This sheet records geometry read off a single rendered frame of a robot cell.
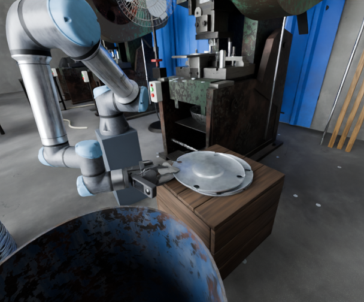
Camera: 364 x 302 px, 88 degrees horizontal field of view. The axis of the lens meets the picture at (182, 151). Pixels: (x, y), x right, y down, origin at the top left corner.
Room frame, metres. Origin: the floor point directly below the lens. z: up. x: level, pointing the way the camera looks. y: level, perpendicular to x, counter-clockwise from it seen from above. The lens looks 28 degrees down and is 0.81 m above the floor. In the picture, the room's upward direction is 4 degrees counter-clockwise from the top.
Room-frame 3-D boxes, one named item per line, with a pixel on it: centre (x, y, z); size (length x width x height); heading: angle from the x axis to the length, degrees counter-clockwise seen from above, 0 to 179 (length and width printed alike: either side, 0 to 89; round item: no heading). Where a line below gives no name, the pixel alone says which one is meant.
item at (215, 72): (1.39, -0.25, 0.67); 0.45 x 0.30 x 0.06; 39
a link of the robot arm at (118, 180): (0.58, 0.24, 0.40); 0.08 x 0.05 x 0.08; 18
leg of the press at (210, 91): (1.27, -0.52, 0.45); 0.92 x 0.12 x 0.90; 129
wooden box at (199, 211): (0.65, -0.13, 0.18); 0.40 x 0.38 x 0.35; 125
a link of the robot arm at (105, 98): (0.96, 0.34, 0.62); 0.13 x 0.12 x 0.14; 76
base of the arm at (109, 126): (0.96, 0.35, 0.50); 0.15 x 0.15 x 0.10
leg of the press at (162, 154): (1.69, -0.19, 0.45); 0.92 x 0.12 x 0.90; 129
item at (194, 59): (1.28, -0.11, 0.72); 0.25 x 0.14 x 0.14; 129
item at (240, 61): (1.26, -0.35, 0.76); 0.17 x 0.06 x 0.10; 39
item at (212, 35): (1.40, -0.25, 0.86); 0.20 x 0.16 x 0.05; 39
